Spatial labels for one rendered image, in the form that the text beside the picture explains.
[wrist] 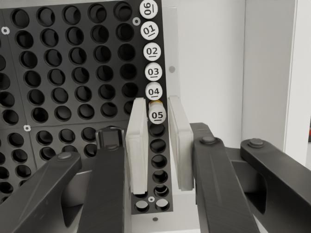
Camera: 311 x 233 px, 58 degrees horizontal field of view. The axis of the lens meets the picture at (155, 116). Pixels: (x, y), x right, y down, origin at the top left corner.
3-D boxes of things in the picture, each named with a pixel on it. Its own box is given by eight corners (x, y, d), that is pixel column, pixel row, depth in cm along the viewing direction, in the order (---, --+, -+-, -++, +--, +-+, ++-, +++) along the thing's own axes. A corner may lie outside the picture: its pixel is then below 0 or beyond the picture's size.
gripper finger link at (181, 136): (176, 133, 12) (193, 132, 12) (167, 95, 19) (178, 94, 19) (179, 193, 13) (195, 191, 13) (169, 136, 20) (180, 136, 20)
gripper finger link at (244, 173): (199, 165, 11) (276, 160, 11) (184, 122, 16) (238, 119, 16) (199, 198, 11) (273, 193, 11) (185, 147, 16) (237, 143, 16)
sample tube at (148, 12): (155, 3, 23) (157, -3, 18) (156, 19, 23) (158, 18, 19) (139, 4, 23) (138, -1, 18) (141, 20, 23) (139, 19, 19)
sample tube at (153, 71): (160, 70, 24) (163, 80, 20) (146, 71, 24) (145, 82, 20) (158, 56, 24) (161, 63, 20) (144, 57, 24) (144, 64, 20)
